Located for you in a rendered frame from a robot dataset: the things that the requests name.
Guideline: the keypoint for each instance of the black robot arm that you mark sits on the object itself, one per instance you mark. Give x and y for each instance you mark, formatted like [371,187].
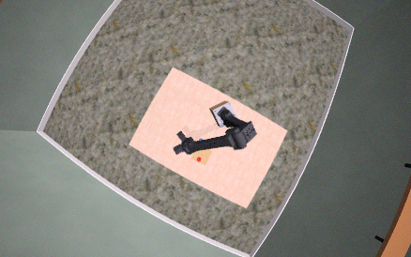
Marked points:
[240,136]

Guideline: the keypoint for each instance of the tan flat mat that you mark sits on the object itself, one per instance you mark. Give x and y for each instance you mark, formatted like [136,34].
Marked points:
[204,155]

